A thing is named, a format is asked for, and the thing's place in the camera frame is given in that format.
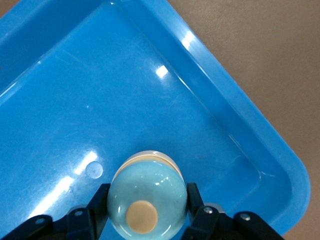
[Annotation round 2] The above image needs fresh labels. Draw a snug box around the blue plastic tray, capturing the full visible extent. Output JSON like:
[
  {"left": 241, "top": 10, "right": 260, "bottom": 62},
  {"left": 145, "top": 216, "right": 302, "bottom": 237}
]
[{"left": 0, "top": 0, "right": 312, "bottom": 240}]

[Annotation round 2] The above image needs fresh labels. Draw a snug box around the light blue desk bell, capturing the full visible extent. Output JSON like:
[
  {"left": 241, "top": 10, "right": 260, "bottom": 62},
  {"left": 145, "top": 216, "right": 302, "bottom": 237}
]
[{"left": 106, "top": 149, "right": 188, "bottom": 238}]

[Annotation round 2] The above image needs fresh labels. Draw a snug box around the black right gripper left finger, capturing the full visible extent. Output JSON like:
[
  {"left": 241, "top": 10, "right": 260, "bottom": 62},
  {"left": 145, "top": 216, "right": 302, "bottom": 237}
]
[{"left": 0, "top": 183, "right": 112, "bottom": 240}]

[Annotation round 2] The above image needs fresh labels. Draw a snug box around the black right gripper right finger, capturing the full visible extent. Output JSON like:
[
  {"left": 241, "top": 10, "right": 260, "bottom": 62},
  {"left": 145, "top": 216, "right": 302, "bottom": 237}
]
[{"left": 181, "top": 182, "right": 286, "bottom": 240}]

